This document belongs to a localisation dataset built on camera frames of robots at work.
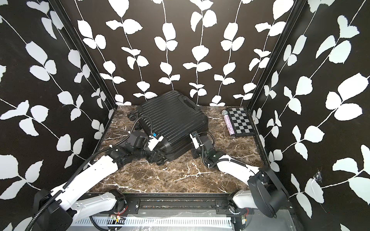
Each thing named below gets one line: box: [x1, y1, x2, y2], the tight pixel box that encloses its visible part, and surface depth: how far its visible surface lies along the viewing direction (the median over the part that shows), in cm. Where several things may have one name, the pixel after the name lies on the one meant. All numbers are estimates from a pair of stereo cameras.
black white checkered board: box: [225, 106, 255, 137], surface depth 110 cm
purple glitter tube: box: [221, 109, 236, 137], surface depth 109 cm
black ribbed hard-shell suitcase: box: [127, 90, 209, 166], surface depth 87 cm
